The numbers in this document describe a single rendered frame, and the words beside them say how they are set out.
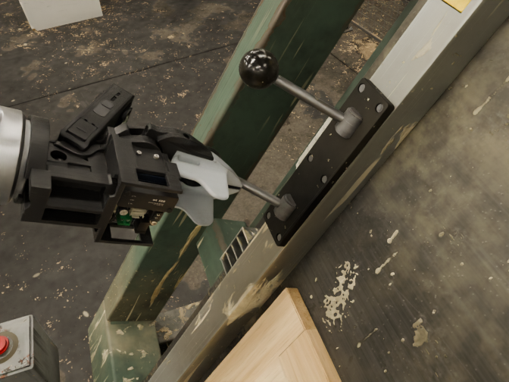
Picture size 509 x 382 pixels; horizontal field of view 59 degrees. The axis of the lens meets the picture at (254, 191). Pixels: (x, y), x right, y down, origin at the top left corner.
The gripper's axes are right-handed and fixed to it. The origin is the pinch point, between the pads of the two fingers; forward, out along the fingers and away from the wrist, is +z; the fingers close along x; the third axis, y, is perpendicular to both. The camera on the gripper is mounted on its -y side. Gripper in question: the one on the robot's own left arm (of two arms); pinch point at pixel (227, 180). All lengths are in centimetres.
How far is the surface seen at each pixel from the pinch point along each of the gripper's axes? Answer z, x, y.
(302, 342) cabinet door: 10.0, -9.5, 14.1
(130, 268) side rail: 6.7, -41.2, -20.5
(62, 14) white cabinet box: 33, -136, -355
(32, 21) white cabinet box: 13, -148, -351
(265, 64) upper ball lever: -2.7, 13.1, -0.9
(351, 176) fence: 9.2, 7.6, 5.4
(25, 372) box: -7, -64, -13
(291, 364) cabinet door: 10.1, -12.5, 15.0
